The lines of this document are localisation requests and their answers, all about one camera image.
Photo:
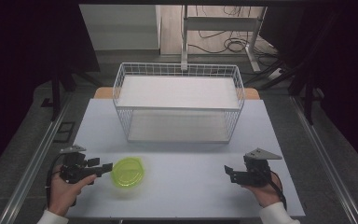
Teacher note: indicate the wooden table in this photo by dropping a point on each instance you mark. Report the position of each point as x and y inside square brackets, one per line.
[103, 92]

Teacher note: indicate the black metal stand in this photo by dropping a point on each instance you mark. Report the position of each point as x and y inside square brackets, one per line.
[56, 93]
[307, 93]

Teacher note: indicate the dark curtain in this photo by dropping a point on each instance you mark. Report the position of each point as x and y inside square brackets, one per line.
[341, 62]
[18, 62]

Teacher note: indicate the white power strip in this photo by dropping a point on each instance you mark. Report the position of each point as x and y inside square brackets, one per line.
[276, 74]

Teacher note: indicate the green translucent plastic bowl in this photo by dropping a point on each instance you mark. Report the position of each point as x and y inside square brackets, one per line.
[127, 172]

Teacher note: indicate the black rectangular floor frame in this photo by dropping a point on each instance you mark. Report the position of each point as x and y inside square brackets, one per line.
[64, 132]

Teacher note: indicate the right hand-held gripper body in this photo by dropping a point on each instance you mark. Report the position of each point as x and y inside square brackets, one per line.
[257, 169]

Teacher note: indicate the white metal desk frame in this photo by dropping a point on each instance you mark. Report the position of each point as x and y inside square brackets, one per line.
[220, 24]

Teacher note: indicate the person's left hand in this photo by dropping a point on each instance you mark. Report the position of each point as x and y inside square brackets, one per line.
[64, 194]

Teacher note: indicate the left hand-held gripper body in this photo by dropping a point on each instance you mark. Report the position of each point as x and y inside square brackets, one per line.
[73, 169]

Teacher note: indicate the person's right hand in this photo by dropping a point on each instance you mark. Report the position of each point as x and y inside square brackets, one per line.
[266, 193]

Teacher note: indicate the white cabinet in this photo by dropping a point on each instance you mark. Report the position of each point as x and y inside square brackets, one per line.
[121, 28]

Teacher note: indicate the aluminium rail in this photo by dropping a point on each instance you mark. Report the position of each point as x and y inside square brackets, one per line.
[326, 158]
[34, 158]

